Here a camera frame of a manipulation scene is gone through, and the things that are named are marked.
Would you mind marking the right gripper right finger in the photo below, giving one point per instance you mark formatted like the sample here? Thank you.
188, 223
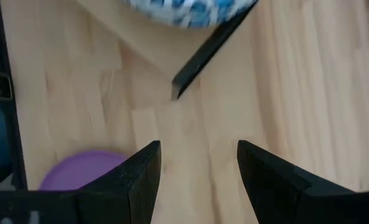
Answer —
280, 199

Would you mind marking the blue patterned paper plate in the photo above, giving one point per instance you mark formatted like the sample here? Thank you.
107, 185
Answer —
187, 12

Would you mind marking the purple plastic plate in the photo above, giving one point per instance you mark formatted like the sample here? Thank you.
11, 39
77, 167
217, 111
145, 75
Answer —
75, 174

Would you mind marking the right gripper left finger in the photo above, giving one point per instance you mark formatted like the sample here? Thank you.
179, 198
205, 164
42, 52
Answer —
125, 199

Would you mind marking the wooden shelf with black legs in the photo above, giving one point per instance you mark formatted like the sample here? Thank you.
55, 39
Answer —
159, 46

